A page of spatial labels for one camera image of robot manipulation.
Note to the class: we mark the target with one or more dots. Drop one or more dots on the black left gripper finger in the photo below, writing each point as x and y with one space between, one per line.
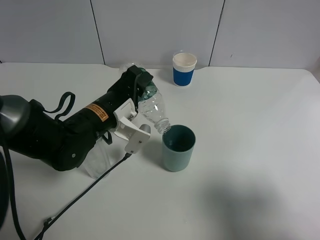
139 80

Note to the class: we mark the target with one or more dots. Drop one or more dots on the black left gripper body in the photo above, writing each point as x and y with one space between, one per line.
98 116

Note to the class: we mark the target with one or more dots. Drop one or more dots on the clear bottle with green label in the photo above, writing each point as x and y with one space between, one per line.
150 105

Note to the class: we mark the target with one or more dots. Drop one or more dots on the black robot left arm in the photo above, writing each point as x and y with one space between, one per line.
64 141

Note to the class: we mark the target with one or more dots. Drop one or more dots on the blue and white paper cup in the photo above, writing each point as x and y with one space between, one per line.
183 65

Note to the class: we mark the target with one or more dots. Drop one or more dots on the teal green plastic cup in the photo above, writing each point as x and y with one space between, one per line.
177 147

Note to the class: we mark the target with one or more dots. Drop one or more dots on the tall clear drinking glass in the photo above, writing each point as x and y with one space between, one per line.
97 161

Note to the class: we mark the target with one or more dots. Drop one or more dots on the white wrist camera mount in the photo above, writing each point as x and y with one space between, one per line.
135 136

